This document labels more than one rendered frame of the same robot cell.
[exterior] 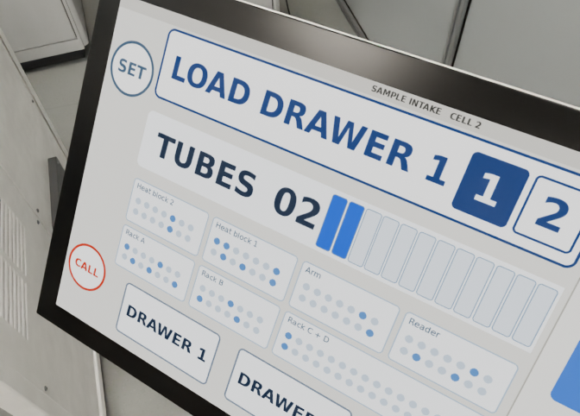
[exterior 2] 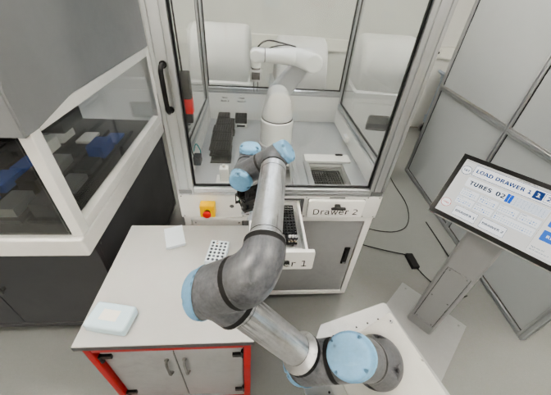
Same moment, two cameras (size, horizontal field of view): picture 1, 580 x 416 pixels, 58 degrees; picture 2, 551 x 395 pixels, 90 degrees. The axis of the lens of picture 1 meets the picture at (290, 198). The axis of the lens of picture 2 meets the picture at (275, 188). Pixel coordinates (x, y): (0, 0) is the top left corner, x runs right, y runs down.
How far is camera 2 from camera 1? 1.27 m
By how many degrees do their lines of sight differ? 17
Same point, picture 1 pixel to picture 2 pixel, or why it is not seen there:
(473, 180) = (535, 193)
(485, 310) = (536, 212)
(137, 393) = not seen: hidden behind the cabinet
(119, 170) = (459, 185)
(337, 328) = (506, 214)
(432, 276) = (526, 207)
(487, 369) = (535, 221)
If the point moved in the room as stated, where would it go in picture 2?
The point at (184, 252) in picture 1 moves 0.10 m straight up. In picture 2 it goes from (472, 200) to (484, 182)
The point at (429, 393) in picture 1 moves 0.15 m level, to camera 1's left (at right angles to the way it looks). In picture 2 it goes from (524, 225) to (484, 218)
